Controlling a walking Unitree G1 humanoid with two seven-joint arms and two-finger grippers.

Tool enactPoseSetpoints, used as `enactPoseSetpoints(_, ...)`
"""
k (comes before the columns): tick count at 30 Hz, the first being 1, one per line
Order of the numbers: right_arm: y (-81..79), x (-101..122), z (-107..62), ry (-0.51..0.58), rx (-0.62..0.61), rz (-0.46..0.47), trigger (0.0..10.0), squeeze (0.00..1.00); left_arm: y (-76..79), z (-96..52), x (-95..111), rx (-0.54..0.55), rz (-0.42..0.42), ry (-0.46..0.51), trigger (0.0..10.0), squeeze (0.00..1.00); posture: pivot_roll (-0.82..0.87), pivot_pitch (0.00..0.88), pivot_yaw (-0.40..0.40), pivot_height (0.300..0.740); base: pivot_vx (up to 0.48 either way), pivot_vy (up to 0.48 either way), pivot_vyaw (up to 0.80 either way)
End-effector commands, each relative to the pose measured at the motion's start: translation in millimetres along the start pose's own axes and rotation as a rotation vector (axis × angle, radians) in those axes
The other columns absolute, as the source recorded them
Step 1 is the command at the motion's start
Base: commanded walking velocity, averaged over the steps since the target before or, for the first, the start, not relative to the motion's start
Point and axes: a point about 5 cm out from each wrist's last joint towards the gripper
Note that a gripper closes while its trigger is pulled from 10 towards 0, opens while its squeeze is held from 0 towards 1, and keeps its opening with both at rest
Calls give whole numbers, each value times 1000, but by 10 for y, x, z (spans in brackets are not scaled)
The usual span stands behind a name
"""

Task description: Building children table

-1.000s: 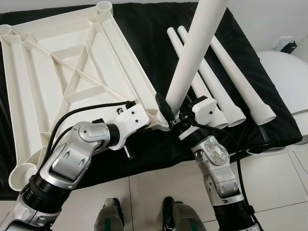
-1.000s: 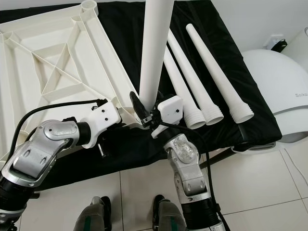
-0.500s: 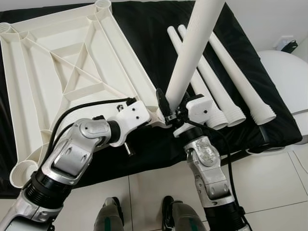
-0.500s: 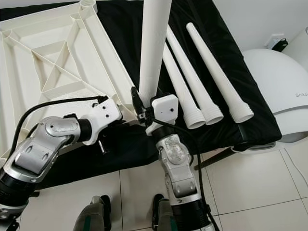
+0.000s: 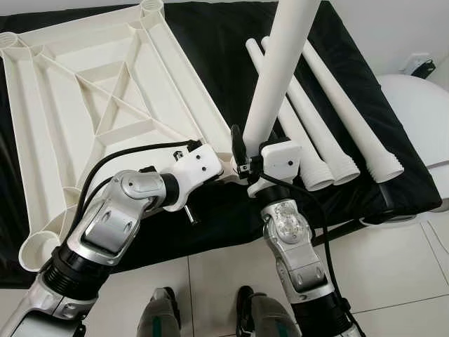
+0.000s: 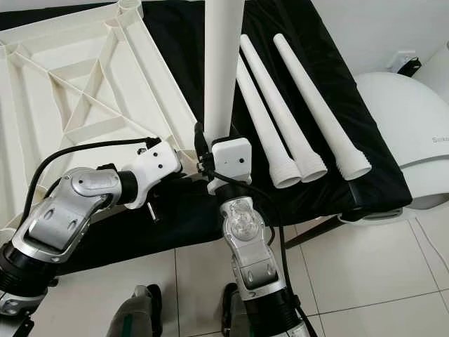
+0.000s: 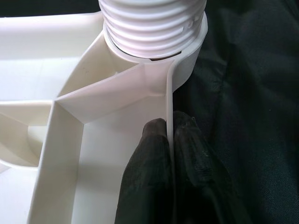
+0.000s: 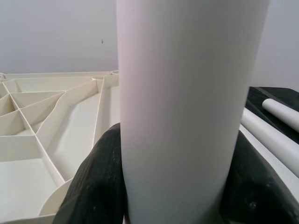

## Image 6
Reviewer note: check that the silver robot leg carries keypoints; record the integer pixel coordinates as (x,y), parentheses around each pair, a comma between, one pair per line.
(137,316)
(252,319)

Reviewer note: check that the silver robot left leg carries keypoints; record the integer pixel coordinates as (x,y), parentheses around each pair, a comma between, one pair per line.
(137,316)

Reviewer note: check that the silver robot right leg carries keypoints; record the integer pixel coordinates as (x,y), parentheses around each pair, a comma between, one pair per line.
(252,319)

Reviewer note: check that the white boxy appliance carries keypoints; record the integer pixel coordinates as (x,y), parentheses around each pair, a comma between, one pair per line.
(438,63)

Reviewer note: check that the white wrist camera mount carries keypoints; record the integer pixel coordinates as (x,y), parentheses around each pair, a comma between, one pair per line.
(154,161)
(231,158)

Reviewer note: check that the black metal bench leg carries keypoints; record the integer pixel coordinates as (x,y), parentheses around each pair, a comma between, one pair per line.
(312,232)

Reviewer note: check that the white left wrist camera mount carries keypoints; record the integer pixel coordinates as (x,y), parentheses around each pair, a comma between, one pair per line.
(154,161)

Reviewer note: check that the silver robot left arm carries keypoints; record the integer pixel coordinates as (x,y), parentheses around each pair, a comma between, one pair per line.
(63,217)

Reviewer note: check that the white ribbed plastic table top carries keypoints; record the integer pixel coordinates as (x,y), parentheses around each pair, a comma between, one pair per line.
(42,105)

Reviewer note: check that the black quilted bench cover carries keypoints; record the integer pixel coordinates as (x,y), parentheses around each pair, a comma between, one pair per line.
(182,56)

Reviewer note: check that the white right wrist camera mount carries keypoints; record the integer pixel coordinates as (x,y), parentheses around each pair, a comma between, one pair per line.
(231,158)

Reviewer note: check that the wall socket with black plug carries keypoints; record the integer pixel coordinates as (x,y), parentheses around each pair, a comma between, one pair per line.
(405,63)

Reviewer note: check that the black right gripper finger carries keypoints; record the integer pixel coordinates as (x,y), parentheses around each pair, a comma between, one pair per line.
(202,147)

